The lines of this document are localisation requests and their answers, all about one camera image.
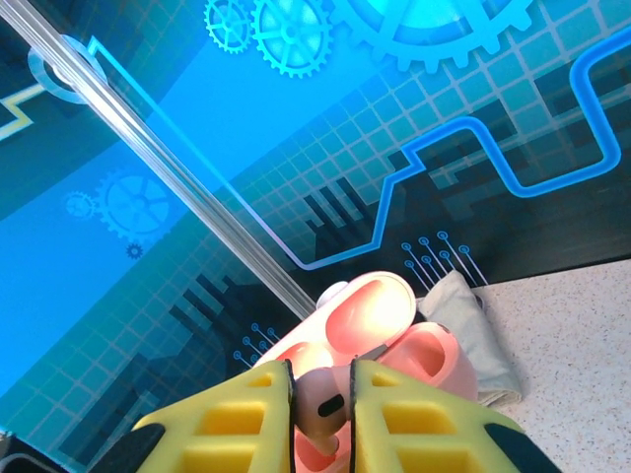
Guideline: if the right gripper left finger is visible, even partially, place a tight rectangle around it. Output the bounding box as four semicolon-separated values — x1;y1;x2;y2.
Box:
88;359;297;473

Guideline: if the pink wireless earbud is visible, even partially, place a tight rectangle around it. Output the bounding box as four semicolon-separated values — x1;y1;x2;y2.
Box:
294;367;354;457

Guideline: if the beige folded cloth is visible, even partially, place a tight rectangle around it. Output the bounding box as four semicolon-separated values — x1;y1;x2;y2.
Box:
417;270;525;409

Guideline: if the pink earbud charging case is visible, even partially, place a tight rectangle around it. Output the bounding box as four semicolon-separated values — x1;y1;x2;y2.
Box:
249;269;480;473

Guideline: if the aluminium frame post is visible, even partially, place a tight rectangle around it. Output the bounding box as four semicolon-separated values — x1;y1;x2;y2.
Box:
0;9;319;316

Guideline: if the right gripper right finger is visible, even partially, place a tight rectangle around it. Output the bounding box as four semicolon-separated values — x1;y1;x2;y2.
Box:
349;358;563;473

